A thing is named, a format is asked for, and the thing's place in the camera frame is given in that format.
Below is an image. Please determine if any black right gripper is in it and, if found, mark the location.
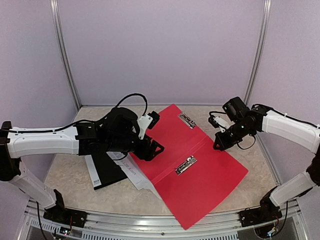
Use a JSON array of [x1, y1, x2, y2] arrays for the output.
[[213, 120, 254, 152]]

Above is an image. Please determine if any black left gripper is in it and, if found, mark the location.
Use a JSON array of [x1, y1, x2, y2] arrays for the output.
[[107, 133, 165, 162]]

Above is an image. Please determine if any printed text paper sheet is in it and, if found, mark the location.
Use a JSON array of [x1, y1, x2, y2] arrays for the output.
[[107, 152, 161, 200]]

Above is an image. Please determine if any red file folder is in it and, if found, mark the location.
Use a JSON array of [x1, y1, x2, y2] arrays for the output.
[[131, 104, 249, 230]]

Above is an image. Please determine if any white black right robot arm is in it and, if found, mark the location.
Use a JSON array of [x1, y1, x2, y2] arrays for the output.
[[208, 101, 320, 222]]

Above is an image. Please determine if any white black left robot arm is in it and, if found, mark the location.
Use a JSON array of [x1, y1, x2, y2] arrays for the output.
[[0, 107, 165, 223]]

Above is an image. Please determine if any centre metal folder clip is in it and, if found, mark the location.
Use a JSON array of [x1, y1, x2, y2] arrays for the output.
[[175, 155, 197, 176]]

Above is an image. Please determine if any metal folder clip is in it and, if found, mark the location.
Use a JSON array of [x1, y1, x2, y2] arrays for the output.
[[178, 112, 197, 129], [175, 155, 197, 176]]

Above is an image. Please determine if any upper metal folder clip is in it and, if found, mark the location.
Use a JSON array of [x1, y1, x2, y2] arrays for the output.
[[178, 112, 197, 129]]

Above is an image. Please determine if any black book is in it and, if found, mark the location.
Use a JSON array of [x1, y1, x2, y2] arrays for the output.
[[84, 153, 128, 191]]

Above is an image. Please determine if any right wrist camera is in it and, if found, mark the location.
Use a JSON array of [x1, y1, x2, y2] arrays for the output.
[[208, 115, 230, 133]]

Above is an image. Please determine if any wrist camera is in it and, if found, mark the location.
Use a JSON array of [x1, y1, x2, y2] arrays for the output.
[[208, 115, 230, 133], [137, 111, 160, 140]]

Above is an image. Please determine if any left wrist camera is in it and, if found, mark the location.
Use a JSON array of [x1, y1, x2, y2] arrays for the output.
[[137, 111, 160, 140]]

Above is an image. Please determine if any right camera cable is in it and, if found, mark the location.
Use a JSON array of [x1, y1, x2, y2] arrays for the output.
[[208, 110, 257, 150]]

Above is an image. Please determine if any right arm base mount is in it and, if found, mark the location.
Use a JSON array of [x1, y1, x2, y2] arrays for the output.
[[238, 207, 283, 227]]

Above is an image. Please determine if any aluminium front rail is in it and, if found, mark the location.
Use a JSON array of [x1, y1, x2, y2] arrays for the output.
[[17, 200, 308, 240]]

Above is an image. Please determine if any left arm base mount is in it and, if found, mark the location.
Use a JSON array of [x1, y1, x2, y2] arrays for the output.
[[43, 205, 88, 228]]

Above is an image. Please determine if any right aluminium corner post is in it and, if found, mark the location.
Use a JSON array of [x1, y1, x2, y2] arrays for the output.
[[244, 0, 272, 105]]

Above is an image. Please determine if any aluminium corner post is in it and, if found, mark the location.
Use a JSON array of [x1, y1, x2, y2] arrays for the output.
[[244, 0, 272, 105], [49, 0, 82, 110]]

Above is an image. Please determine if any left aluminium corner post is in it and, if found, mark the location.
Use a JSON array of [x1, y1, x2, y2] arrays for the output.
[[49, 0, 82, 110]]

